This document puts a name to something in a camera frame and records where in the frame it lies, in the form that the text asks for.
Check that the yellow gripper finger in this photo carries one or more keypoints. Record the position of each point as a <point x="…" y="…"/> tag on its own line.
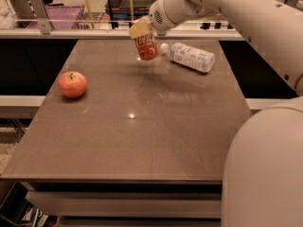
<point x="141" y="27"/>

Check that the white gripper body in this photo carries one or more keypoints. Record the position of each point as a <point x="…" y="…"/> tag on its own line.
<point x="162" y="16"/>

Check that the red Coca-Cola can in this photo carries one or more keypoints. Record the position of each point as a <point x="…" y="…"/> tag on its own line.
<point x="146" y="47"/>

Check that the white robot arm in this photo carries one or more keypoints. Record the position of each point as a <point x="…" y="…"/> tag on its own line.
<point x="263" y="172"/>

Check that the clear plastic water bottle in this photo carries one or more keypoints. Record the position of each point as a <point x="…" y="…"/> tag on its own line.
<point x="189" y="56"/>

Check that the purple plastic crate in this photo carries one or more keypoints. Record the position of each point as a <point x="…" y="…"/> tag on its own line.
<point x="64" y="17"/>

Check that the red apple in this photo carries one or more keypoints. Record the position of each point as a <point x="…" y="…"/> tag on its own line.
<point x="72" y="84"/>

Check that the left metal railing bracket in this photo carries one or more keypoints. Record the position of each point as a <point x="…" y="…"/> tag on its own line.
<point x="41" y="15"/>

